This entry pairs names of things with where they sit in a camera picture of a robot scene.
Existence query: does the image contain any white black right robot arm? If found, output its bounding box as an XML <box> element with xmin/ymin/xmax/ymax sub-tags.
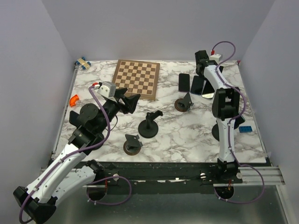
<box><xmin>195</xmin><ymin>50</ymin><xmax>240</xmax><ymax>183</ymax></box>

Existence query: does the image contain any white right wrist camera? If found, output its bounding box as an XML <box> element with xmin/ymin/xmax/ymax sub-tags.
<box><xmin>209</xmin><ymin>50</ymin><xmax>222</xmax><ymax>64</ymax></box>

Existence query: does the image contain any wooden chessboard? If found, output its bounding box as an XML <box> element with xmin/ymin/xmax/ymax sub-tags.
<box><xmin>112</xmin><ymin>59</ymin><xmax>160</xmax><ymax>100</ymax></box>

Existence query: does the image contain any black phone with purple edge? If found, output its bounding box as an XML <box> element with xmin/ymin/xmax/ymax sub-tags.
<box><xmin>178</xmin><ymin>73</ymin><xmax>190</xmax><ymax>92</ymax></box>

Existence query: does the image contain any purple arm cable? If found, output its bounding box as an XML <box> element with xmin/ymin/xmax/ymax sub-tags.
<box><xmin>211</xmin><ymin>41</ymin><xmax>266</xmax><ymax>203</ymax></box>
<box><xmin>19</xmin><ymin>85</ymin><xmax>133</xmax><ymax>223</ymax></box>

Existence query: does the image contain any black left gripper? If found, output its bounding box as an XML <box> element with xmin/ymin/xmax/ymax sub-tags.
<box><xmin>97</xmin><ymin>88</ymin><xmax>141</xmax><ymax>133</ymax></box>

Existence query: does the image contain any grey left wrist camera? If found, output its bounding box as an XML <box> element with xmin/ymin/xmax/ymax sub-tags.
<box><xmin>93</xmin><ymin>81</ymin><xmax>116</xmax><ymax>98</ymax></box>

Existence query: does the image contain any brown-base phone stand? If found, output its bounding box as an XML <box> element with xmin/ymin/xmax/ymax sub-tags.
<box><xmin>174</xmin><ymin>92</ymin><xmax>194</xmax><ymax>112</ymax></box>
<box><xmin>123</xmin><ymin>134</ymin><xmax>143</xmax><ymax>156</ymax></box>

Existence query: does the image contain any brown-base far phone stand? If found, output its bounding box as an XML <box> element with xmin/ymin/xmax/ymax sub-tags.
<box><xmin>174</xmin><ymin>92</ymin><xmax>194</xmax><ymax>112</ymax></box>

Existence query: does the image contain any blue wheeled wooden toy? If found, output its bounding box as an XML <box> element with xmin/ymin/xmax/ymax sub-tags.
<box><xmin>75</xmin><ymin>57</ymin><xmax>91</xmax><ymax>70</ymax></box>

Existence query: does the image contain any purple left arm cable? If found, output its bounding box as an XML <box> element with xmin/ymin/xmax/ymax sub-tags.
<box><xmin>19</xmin><ymin>85</ymin><xmax>133</xmax><ymax>223</ymax></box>

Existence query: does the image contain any aluminium frame rail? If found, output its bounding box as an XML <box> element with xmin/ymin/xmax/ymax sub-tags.
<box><xmin>240</xmin><ymin>166</ymin><xmax>286</xmax><ymax>186</ymax></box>

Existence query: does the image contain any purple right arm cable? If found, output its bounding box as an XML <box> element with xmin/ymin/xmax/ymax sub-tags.
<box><xmin>211</xmin><ymin>41</ymin><xmax>266</xmax><ymax>203</ymax></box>

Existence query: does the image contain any blue toy brick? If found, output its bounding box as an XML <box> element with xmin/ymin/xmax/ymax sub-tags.
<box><xmin>239</xmin><ymin>126</ymin><xmax>253</xmax><ymax>133</ymax></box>

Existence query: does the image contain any black right round-base stand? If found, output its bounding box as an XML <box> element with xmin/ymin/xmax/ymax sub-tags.
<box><xmin>212</xmin><ymin>116</ymin><xmax>245</xmax><ymax>141</ymax></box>

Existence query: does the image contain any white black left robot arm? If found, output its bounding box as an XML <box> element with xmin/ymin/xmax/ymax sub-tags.
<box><xmin>13</xmin><ymin>86</ymin><xmax>141</xmax><ymax>224</ymax></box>

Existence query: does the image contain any orange plastic piece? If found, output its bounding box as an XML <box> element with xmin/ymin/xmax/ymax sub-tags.
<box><xmin>69</xmin><ymin>94</ymin><xmax>79</xmax><ymax>107</ymax></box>

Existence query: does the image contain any black tall round-base phone stand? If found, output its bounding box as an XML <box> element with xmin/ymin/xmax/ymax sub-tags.
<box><xmin>138</xmin><ymin>110</ymin><xmax>163</xmax><ymax>139</ymax></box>

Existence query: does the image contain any blue-edged black phone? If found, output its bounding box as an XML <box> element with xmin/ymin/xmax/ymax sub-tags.
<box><xmin>190</xmin><ymin>76</ymin><xmax>205</xmax><ymax>95</ymax></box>

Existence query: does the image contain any brown-base near phone stand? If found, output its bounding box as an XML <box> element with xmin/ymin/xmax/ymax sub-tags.
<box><xmin>123</xmin><ymin>134</ymin><xmax>143</xmax><ymax>156</ymax></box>

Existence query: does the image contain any black left round-base stand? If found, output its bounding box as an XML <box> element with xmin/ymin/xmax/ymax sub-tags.
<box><xmin>90</xmin><ymin>133</ymin><xmax>105</xmax><ymax>150</ymax></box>

